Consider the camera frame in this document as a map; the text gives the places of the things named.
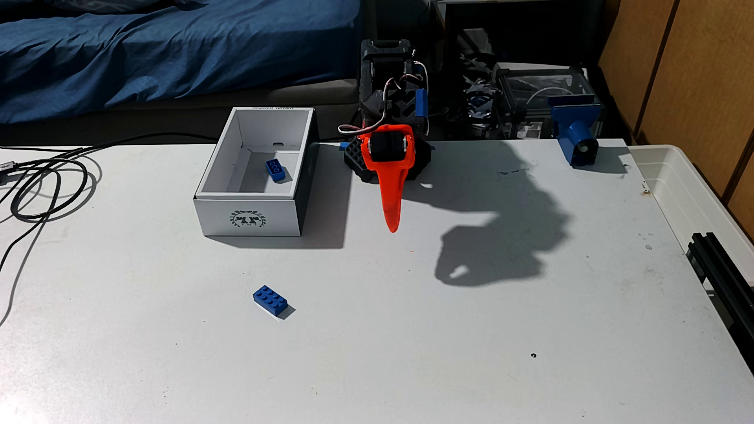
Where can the clear plastic case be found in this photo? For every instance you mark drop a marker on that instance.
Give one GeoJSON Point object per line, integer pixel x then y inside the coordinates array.
{"type": "Point", "coordinates": [545, 82]}

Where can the wooden cabinet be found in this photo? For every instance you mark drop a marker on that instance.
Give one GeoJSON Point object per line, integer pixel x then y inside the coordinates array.
{"type": "Point", "coordinates": [695, 70]}

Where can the black aluminium extrusion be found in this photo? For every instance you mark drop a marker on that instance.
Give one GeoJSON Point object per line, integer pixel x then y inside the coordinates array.
{"type": "Point", "coordinates": [721, 277]}

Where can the blue toy brick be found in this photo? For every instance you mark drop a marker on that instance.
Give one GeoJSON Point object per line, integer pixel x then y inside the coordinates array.
{"type": "Point", "coordinates": [270, 300]}
{"type": "Point", "coordinates": [275, 169]}

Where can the white cardboard box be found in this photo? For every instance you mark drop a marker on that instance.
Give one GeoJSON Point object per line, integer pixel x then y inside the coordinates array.
{"type": "Point", "coordinates": [247, 218]}

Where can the white plastic bin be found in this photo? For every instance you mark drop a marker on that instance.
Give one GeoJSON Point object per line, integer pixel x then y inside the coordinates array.
{"type": "Point", "coordinates": [683, 188]}

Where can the blue printed clamp mount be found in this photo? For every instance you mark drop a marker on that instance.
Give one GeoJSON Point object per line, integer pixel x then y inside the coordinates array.
{"type": "Point", "coordinates": [574, 126]}

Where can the blue duvet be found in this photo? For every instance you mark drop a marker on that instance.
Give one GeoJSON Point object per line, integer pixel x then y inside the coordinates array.
{"type": "Point", "coordinates": [176, 47]}

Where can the grey mattress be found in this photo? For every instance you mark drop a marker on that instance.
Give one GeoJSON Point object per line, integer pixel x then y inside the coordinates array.
{"type": "Point", "coordinates": [283, 94]}

